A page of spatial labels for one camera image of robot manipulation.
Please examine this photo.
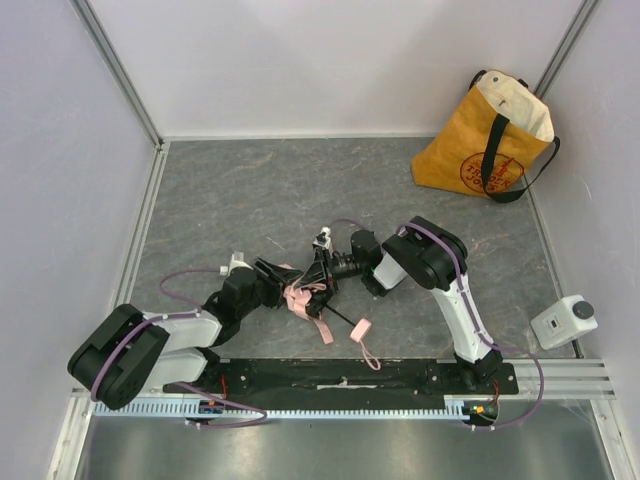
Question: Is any pink folding umbrella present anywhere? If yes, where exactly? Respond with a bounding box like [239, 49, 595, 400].
[280, 263, 382, 371]

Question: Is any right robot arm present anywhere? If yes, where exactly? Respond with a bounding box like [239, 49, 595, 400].
[283, 216, 503, 385]

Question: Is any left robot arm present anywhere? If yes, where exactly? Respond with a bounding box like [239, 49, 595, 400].
[67, 255, 303, 410]

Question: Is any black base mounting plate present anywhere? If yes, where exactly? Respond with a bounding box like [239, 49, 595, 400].
[192, 358, 519, 411]

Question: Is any yellow Trader Joe's tote bag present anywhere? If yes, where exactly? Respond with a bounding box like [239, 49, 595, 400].
[410, 70, 561, 204]

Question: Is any white box with grey knob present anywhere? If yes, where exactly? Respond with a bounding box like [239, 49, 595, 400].
[530, 295, 598, 350]

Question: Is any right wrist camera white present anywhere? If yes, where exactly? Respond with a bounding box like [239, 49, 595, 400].
[312, 226, 334, 255]

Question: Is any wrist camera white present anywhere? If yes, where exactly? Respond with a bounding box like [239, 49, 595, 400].
[312, 226, 334, 255]
[219, 251, 251, 277]

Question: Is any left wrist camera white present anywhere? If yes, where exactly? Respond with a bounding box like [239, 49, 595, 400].
[219, 251, 251, 277]

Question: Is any light blue cable duct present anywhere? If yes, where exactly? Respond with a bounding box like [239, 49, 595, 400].
[93, 396, 470, 421]

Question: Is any aluminium rail frame front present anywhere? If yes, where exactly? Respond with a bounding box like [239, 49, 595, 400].
[72, 356, 621, 401]

